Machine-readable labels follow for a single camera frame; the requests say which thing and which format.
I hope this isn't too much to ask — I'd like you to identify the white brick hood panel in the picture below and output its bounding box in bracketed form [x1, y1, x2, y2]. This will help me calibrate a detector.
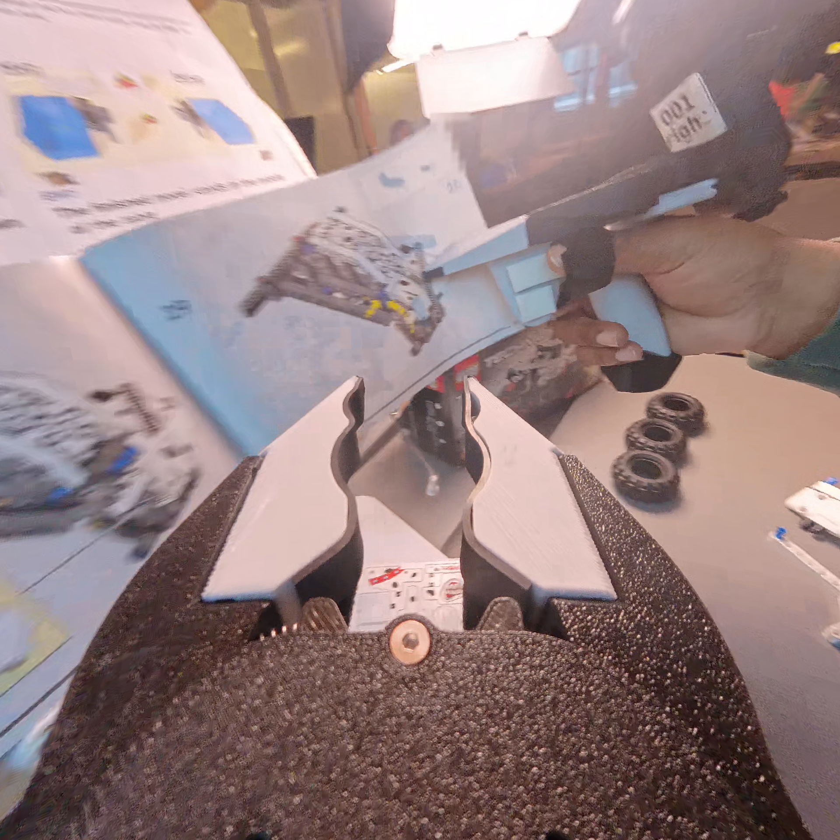
[768, 525, 840, 594]

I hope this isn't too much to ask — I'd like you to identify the black toy set box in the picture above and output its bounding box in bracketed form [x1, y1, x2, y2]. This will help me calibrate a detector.
[407, 329, 594, 467]

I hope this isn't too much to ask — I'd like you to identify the instruction booklet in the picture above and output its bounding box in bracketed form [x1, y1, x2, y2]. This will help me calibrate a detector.
[0, 125, 526, 788]

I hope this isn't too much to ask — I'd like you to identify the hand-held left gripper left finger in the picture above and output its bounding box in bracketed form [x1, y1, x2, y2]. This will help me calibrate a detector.
[200, 378, 366, 605]

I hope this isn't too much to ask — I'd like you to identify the black toy tyre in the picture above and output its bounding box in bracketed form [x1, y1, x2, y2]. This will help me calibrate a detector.
[646, 392, 707, 437]
[611, 449, 681, 508]
[624, 418, 689, 463]

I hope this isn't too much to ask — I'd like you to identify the person's right hand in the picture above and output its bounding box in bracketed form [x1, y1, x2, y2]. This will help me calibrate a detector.
[549, 217, 840, 368]

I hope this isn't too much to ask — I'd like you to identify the printed task sheet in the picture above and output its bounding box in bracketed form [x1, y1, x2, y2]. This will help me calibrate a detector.
[0, 0, 316, 266]

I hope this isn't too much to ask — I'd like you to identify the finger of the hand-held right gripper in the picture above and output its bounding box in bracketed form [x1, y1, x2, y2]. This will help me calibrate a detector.
[427, 180, 719, 329]

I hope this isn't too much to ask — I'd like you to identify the sticker sheet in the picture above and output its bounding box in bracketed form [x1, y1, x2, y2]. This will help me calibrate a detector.
[348, 558, 468, 635]

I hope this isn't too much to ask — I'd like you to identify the white grey brick part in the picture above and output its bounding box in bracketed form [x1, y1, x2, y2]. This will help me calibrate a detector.
[785, 478, 840, 542]

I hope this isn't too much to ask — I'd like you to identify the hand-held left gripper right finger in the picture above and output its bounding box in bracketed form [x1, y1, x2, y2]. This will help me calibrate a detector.
[460, 378, 618, 602]

